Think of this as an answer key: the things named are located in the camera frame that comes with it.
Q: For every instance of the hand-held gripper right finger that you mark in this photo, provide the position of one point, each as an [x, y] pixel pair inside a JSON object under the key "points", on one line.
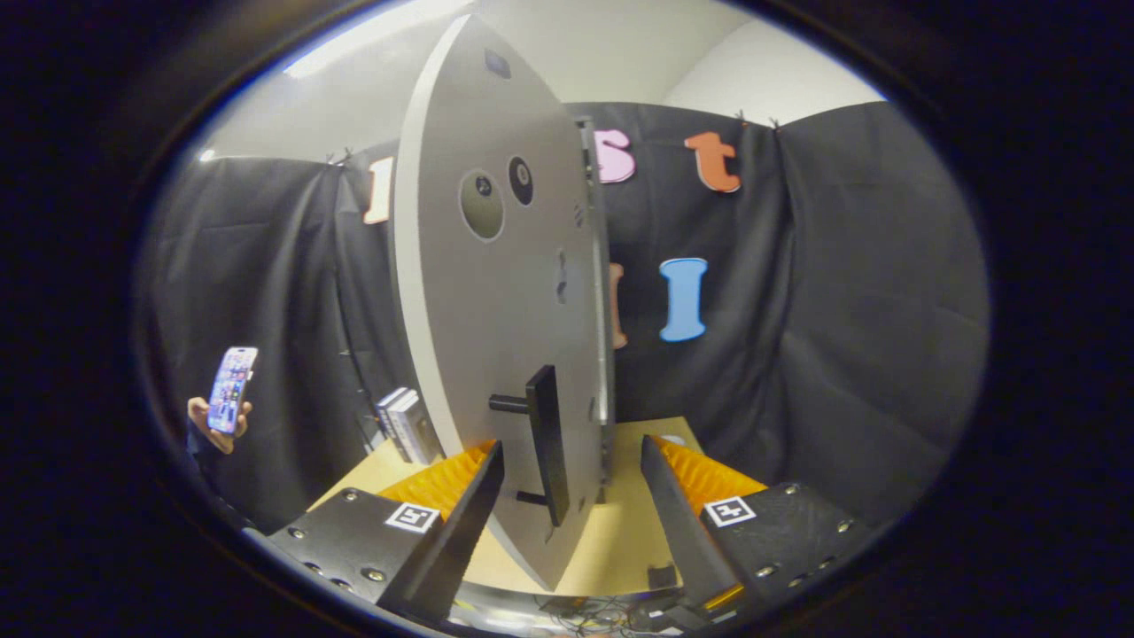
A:
{"points": [[678, 523]]}

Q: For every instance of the small black block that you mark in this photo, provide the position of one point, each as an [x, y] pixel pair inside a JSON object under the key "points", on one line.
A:
{"points": [[662, 577]]}

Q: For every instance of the grey and white box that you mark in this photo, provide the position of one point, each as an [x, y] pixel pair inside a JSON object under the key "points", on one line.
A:
{"points": [[416, 430], [390, 416]]}

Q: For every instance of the black backdrop cloth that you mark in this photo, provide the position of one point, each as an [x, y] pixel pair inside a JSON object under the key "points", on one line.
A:
{"points": [[842, 354]]}

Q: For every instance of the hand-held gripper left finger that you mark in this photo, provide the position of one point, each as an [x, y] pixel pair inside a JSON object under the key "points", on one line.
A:
{"points": [[461, 532]]}

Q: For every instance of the smartphone with lit screen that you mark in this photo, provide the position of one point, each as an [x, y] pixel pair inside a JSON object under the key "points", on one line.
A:
{"points": [[232, 390]]}

